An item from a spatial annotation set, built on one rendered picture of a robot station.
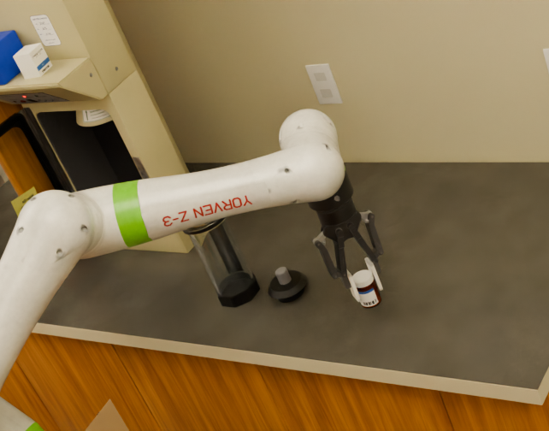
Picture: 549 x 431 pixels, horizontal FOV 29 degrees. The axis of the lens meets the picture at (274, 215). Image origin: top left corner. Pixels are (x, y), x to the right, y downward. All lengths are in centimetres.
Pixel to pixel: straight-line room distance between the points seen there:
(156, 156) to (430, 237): 70
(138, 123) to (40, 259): 88
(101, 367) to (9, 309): 103
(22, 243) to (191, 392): 96
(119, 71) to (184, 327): 61
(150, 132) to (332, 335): 71
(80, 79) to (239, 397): 81
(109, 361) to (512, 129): 114
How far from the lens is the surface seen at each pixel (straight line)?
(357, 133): 277
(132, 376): 272
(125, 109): 255
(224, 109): 297
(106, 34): 252
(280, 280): 237
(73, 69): 245
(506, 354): 205
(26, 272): 176
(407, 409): 222
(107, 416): 197
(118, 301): 267
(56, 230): 174
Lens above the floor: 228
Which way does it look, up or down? 30 degrees down
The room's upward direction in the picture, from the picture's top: 24 degrees counter-clockwise
